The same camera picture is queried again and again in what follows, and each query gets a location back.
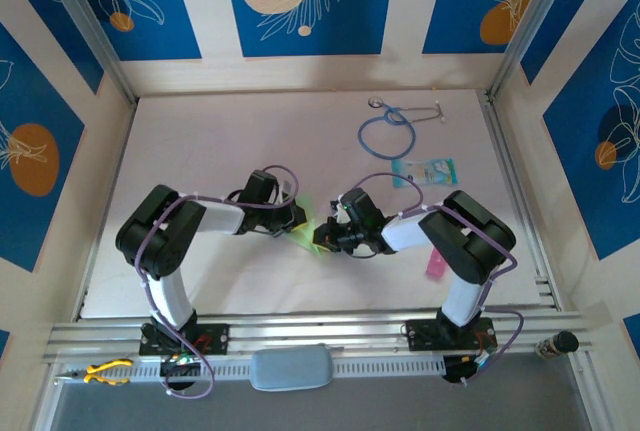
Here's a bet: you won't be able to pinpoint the light green paper sheet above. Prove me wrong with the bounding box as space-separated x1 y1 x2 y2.
292 194 331 256

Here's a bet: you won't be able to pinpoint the light blue wipes packet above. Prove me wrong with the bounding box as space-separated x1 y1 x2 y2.
391 158 459 189

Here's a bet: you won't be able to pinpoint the pink plastic case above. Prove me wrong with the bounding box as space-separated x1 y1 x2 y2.
424 245 449 281

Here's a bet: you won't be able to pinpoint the blue stethoscope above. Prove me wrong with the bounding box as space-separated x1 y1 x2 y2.
357 95 446 161

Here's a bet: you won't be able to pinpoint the grey blue pouch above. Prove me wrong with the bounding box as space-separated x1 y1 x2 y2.
248 344 335 392

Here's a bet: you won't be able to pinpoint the grey metal panel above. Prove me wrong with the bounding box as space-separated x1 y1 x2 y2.
49 354 591 431

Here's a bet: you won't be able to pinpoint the black electronics module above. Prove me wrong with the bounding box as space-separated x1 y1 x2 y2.
158 355 202 392
443 353 499 385

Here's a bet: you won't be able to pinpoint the small dark capped bottle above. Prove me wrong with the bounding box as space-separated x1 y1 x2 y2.
535 330 580 360

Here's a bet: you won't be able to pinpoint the aluminium mounting rail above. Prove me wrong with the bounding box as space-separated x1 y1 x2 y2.
42 306 594 366

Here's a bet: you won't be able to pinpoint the white slotted cable duct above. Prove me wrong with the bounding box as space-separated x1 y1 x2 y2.
54 354 447 386

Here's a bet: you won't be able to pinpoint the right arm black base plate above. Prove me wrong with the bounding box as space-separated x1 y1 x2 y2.
407 319 499 352

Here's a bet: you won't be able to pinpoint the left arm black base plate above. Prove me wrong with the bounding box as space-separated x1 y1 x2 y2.
138 323 231 356

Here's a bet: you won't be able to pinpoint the aluminium side rail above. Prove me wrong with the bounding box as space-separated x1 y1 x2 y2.
477 90 564 312

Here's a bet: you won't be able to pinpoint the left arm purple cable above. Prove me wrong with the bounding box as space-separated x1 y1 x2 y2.
133 164 301 400

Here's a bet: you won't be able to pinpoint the aluminium frame post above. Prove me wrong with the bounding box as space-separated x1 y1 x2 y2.
37 0 139 105
489 0 576 100

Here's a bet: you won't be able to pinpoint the yellow handled pliers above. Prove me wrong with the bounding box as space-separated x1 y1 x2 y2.
54 358 135 386

